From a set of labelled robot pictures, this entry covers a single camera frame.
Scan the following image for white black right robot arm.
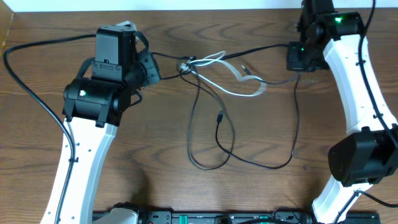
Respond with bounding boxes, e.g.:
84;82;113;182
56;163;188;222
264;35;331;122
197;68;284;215
287;0;397;223

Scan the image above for thin black cable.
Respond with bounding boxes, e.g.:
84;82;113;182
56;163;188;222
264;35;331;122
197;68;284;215
178;64;295;171

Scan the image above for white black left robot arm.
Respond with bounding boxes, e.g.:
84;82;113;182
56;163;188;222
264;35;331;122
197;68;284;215
41;21;160;223

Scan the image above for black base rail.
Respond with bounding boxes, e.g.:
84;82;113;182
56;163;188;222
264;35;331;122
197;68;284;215
93;210;382;224

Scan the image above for black usb cable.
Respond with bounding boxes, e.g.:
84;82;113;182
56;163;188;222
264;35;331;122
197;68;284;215
150;43;302;170

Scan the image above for white usb cable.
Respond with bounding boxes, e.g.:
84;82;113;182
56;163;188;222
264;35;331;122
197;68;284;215
177;50;268;98

